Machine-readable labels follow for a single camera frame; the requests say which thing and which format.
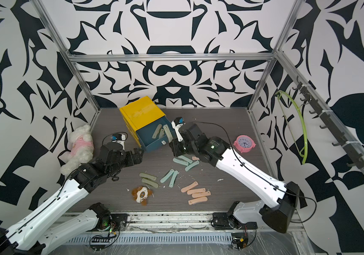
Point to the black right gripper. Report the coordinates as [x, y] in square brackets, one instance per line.
[174, 146]

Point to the teal top drawer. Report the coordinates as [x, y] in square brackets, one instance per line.
[146, 133]

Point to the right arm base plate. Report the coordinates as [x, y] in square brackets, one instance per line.
[222, 221]

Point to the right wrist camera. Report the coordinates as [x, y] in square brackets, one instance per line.
[177, 123]

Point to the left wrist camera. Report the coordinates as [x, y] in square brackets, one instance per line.
[119, 137]

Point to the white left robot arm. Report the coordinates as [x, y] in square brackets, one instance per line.
[36, 234]

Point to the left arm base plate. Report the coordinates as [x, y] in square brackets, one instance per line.
[115, 221]

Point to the brown white plush toy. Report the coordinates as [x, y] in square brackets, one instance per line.
[141, 195]

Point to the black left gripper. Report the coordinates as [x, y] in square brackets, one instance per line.
[138, 156]

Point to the yellow drawer cabinet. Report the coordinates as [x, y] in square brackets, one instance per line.
[139, 114]

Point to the pink alarm clock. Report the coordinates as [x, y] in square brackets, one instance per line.
[244, 144]

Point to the white plush dog pink shirt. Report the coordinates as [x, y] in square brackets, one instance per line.
[81, 151]

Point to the green toy bow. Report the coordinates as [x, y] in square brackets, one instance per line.
[295, 123]

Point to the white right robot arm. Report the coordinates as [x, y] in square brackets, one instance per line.
[277, 200]

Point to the black wall hook rack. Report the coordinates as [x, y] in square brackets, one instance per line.
[332, 123]

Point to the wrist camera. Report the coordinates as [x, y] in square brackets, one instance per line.
[177, 123]
[119, 137]

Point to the teal fruit knife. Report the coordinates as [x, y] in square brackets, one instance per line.
[180, 161]
[192, 165]
[173, 179]
[168, 175]

